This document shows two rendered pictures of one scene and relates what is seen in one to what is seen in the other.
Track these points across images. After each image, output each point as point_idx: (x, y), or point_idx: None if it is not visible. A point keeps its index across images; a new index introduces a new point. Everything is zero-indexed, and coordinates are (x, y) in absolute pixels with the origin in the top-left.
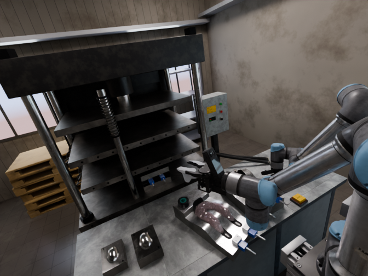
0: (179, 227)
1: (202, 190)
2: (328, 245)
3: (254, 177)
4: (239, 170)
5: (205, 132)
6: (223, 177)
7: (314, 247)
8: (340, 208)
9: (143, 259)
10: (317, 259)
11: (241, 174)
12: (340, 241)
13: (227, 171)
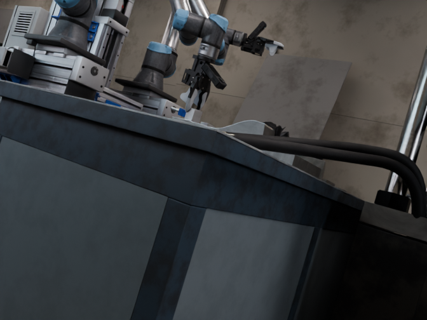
0: None
1: (257, 54)
2: (170, 60)
3: (228, 28)
4: (273, 125)
5: (418, 73)
6: (246, 36)
7: (160, 90)
8: (105, 82)
9: None
10: (162, 87)
11: (237, 32)
12: (178, 40)
13: (246, 33)
